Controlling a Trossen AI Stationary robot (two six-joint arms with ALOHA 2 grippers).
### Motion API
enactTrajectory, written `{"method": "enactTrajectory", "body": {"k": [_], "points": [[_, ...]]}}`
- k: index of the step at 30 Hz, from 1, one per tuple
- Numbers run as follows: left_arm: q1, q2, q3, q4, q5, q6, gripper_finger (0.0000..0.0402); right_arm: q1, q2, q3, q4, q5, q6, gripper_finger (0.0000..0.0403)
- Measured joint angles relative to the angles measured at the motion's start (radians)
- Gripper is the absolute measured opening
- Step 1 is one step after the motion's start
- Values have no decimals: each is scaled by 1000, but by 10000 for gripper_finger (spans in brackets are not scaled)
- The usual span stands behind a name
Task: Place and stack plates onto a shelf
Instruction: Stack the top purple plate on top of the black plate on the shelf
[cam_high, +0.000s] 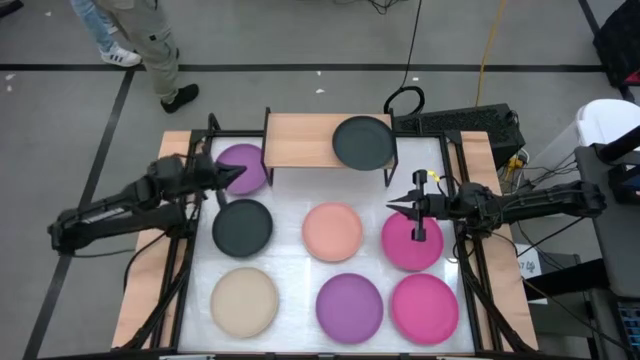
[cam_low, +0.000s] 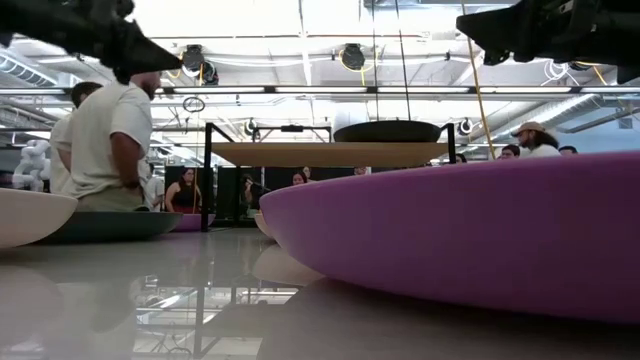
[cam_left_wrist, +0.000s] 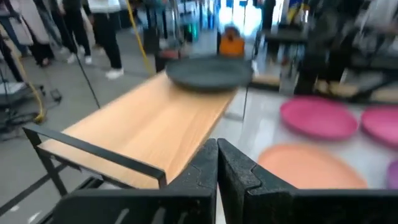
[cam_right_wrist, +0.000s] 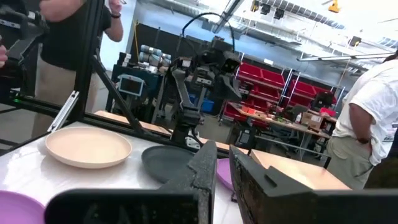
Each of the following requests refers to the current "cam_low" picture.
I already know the black bowl on rack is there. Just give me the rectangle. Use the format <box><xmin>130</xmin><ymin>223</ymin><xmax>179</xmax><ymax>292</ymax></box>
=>
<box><xmin>333</xmin><ymin>119</ymin><xmax>443</xmax><ymax>144</ymax></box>

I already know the purple plate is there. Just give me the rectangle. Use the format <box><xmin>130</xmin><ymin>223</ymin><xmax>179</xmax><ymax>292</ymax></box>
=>
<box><xmin>172</xmin><ymin>213</ymin><xmax>217</xmax><ymax>233</ymax></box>
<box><xmin>258</xmin><ymin>150</ymin><xmax>640</xmax><ymax>325</ymax></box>

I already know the white bowl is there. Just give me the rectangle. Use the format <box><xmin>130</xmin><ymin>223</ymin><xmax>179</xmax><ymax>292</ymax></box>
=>
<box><xmin>0</xmin><ymin>187</ymin><xmax>79</xmax><ymax>250</ymax></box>

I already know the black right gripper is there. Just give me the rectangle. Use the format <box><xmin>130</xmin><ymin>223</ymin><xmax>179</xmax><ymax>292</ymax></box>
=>
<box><xmin>455</xmin><ymin>0</ymin><xmax>619</xmax><ymax>69</ymax></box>

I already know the long ceiling light bar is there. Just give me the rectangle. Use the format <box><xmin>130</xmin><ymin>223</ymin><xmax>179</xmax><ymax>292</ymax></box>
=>
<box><xmin>0</xmin><ymin>84</ymin><xmax>640</xmax><ymax>97</ymax></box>

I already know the white robot figure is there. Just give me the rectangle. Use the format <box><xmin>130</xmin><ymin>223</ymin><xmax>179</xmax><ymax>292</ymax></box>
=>
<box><xmin>12</xmin><ymin>138</ymin><xmax>52</xmax><ymax>193</ymax></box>

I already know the wooden shelf with black frame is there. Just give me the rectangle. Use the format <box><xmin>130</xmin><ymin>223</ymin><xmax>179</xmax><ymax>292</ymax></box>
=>
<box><xmin>200</xmin><ymin>121</ymin><xmax>457</xmax><ymax>234</ymax></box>

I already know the dark green plate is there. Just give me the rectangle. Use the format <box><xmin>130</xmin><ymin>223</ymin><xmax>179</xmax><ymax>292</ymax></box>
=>
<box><xmin>37</xmin><ymin>210</ymin><xmax>184</xmax><ymax>245</ymax></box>

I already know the black metal rig frame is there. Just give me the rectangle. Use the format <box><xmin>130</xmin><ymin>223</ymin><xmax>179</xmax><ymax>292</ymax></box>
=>
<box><xmin>252</xmin><ymin>123</ymin><xmax>333</xmax><ymax>144</ymax></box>

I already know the yellow hanging cable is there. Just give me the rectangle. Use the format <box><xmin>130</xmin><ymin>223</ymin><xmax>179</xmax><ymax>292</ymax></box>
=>
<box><xmin>459</xmin><ymin>0</ymin><xmax>497</xmax><ymax>160</ymax></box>

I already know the salmon pink plate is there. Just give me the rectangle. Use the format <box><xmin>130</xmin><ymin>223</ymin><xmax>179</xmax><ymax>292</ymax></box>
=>
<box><xmin>253</xmin><ymin>212</ymin><xmax>275</xmax><ymax>239</ymax></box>

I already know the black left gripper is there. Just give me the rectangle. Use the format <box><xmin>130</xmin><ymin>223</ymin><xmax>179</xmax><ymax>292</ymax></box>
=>
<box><xmin>14</xmin><ymin>0</ymin><xmax>184</xmax><ymax>85</ymax></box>

